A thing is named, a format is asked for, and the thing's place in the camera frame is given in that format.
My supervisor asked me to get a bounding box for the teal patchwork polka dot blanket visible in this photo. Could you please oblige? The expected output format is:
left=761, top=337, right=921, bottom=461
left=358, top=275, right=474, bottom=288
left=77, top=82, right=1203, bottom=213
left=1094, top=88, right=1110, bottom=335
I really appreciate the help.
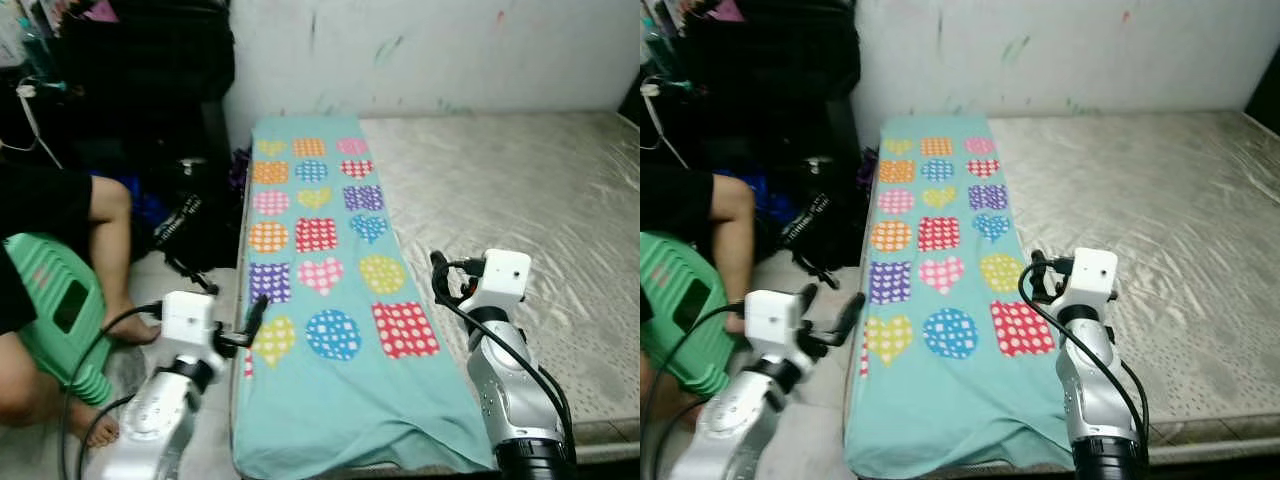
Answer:
left=843, top=115, right=1078, bottom=479
left=230, top=115, right=498, bottom=480

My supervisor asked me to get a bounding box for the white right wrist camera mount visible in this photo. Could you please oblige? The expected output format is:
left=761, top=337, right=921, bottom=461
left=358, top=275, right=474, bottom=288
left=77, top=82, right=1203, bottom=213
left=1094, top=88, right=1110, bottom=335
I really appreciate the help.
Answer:
left=458, top=250, right=532, bottom=319
left=1055, top=248, right=1118, bottom=319

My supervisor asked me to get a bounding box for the black sports bag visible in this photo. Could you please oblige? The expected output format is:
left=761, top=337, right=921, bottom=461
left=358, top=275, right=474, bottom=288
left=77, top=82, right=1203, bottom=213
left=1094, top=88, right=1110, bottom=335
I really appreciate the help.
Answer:
left=150, top=155, right=243, bottom=293
left=780, top=155, right=873, bottom=293

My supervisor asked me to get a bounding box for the blue plastic bag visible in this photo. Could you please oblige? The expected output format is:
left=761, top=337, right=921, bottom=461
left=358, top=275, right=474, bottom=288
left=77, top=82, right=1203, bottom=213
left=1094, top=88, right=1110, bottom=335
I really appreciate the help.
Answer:
left=130, top=180, right=171, bottom=229
left=750, top=175, right=793, bottom=213

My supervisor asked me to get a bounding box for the black tufted headboard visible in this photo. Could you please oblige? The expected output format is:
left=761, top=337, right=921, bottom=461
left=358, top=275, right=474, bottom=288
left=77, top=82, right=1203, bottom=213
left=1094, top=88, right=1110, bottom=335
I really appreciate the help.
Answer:
left=1245, top=70, right=1280, bottom=136

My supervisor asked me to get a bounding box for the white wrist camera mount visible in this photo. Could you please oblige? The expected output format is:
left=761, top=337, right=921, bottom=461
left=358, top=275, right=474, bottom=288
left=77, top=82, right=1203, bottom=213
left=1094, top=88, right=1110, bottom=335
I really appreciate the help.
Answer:
left=1055, top=248, right=1118, bottom=319
left=160, top=291, right=223, bottom=361
left=745, top=288, right=811, bottom=366
left=458, top=250, right=532, bottom=319

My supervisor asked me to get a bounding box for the quilted grey mattress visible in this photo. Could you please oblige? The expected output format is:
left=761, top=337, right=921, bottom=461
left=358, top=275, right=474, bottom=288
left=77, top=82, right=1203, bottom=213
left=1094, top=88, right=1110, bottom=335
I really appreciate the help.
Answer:
left=355, top=110, right=641, bottom=466
left=985, top=110, right=1280, bottom=466

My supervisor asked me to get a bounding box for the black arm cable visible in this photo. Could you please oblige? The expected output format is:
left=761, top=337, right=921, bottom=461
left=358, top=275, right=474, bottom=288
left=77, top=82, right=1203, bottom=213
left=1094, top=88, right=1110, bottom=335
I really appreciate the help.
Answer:
left=432, top=278, right=576, bottom=456
left=1018, top=268, right=1149, bottom=446
left=78, top=395, right=138, bottom=480
left=645, top=300, right=751, bottom=480
left=60, top=300, right=166, bottom=480
left=655, top=400, right=718, bottom=480

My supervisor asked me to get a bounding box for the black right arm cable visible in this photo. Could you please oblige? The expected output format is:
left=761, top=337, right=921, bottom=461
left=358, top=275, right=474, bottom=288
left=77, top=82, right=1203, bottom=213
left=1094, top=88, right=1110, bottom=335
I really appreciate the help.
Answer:
left=1018, top=268, right=1149, bottom=446
left=432, top=278, right=576, bottom=456

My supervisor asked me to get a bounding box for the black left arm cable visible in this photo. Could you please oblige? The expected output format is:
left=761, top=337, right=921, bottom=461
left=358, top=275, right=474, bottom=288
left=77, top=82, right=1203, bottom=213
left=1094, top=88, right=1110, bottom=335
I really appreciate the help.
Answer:
left=60, top=300, right=166, bottom=480
left=655, top=400, right=718, bottom=480
left=645, top=300, right=751, bottom=480
left=78, top=395, right=138, bottom=480

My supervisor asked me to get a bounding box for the white charger cable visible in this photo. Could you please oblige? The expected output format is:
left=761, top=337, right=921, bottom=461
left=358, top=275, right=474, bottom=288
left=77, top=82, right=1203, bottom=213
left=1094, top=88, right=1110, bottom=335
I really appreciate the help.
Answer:
left=15, top=78, right=66, bottom=171
left=645, top=78, right=693, bottom=171

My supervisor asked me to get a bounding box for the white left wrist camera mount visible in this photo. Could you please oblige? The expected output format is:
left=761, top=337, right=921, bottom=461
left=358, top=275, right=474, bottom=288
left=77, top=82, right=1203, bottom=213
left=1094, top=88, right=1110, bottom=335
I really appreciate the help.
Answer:
left=745, top=288, right=811, bottom=366
left=160, top=291, right=223, bottom=361

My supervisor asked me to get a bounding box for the green plastic stool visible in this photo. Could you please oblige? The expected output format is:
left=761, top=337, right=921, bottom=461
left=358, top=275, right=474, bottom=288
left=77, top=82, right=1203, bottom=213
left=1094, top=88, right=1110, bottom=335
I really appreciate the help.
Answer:
left=640, top=230, right=746, bottom=401
left=5, top=232, right=116, bottom=406

